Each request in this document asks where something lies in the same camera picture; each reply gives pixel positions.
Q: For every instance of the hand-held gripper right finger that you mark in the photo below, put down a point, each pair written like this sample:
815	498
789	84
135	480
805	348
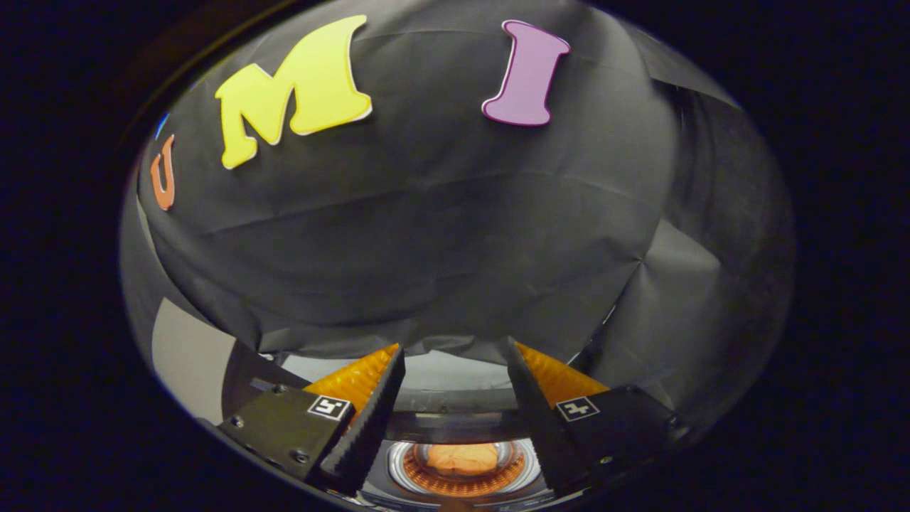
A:
544	427

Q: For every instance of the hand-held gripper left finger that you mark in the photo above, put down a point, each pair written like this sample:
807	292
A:
366	427

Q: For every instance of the orange garment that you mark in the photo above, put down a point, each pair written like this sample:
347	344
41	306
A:
462	459

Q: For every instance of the grey washing machine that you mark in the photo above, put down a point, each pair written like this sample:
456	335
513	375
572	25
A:
455	427

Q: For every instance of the grey cabinet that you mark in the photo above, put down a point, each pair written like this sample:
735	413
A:
192	355

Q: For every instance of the black backdrop cloth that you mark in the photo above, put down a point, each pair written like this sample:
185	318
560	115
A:
426	235

